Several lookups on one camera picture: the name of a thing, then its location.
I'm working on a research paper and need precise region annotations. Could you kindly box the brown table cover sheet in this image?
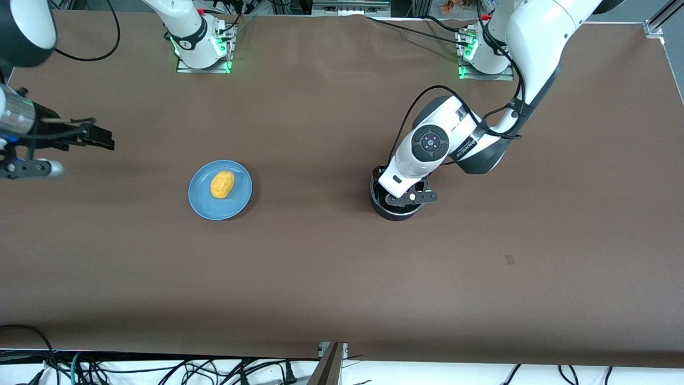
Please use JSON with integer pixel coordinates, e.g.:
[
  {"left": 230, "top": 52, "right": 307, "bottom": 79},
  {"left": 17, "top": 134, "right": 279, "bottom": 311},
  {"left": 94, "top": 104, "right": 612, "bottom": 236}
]
[{"left": 0, "top": 10, "right": 684, "bottom": 369}]

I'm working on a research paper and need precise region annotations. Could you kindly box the black round bowl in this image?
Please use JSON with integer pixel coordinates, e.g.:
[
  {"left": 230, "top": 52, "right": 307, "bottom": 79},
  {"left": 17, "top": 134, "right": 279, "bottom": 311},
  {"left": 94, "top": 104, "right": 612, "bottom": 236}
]
[{"left": 370, "top": 167, "right": 428, "bottom": 221}]

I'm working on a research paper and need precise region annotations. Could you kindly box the round blue plate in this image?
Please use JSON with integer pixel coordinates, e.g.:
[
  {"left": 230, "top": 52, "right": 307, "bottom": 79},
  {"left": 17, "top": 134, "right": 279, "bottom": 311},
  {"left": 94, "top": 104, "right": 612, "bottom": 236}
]
[{"left": 188, "top": 160, "right": 253, "bottom": 221}]

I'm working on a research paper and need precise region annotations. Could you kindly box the black cable lying across sheet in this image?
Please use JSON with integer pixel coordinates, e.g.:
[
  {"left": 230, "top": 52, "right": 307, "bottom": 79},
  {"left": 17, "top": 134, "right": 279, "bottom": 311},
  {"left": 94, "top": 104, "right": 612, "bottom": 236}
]
[{"left": 368, "top": 15, "right": 467, "bottom": 46}]

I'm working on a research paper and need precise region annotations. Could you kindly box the aluminium profile bar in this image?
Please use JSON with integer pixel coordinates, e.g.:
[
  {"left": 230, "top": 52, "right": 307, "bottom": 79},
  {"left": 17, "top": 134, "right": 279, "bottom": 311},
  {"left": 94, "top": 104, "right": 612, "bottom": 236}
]
[{"left": 644, "top": 0, "right": 684, "bottom": 38}]

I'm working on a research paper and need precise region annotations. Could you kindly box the metal base plate of left arm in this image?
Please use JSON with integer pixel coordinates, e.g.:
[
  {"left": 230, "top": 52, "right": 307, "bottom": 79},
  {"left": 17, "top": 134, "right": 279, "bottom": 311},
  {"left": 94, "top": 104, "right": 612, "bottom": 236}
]
[{"left": 457, "top": 27, "right": 515, "bottom": 81}]

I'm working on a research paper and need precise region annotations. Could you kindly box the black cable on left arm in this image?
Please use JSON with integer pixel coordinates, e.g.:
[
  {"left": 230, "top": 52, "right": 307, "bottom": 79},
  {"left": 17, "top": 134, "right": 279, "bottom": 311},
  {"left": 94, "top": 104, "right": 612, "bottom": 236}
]
[{"left": 393, "top": 13, "right": 530, "bottom": 161}]

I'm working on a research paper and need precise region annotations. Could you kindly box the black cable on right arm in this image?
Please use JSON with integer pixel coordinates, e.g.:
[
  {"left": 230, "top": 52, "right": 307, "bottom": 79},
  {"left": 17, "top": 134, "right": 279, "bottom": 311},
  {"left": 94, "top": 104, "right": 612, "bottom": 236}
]
[{"left": 53, "top": 0, "right": 121, "bottom": 62}]

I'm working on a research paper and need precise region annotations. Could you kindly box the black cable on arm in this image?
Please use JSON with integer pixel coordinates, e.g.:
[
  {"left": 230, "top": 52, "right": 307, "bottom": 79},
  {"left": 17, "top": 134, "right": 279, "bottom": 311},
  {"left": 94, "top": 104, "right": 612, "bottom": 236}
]
[
  {"left": 53, "top": 0, "right": 121, "bottom": 62},
  {"left": 393, "top": 13, "right": 530, "bottom": 161}
]

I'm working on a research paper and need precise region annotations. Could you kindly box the black looped floor cable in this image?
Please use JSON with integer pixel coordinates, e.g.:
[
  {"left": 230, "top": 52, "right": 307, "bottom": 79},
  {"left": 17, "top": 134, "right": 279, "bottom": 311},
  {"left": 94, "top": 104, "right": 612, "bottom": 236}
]
[{"left": 0, "top": 325, "right": 58, "bottom": 385}]

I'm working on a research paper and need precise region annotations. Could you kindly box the yellow potato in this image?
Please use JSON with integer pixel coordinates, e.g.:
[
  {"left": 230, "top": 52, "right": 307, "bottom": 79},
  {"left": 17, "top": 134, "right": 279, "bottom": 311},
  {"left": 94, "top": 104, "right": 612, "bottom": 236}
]
[{"left": 210, "top": 170, "right": 237, "bottom": 199}]

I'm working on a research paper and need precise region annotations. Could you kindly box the grey metal table bracket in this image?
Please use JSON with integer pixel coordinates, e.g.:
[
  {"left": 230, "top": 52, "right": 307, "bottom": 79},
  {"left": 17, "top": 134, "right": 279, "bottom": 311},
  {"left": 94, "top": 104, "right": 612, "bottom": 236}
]
[{"left": 307, "top": 342, "right": 348, "bottom": 385}]

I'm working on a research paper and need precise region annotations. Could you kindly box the metal base plate of right arm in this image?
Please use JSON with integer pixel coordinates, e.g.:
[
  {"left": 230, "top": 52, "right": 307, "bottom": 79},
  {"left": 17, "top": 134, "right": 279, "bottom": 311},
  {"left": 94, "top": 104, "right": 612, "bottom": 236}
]
[{"left": 175, "top": 20, "right": 234, "bottom": 74}]

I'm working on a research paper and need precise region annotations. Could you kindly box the metal frame behind table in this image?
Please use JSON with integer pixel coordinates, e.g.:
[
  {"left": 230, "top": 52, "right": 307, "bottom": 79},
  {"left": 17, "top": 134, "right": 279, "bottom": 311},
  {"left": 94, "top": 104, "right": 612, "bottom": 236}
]
[{"left": 312, "top": 0, "right": 391, "bottom": 17}]

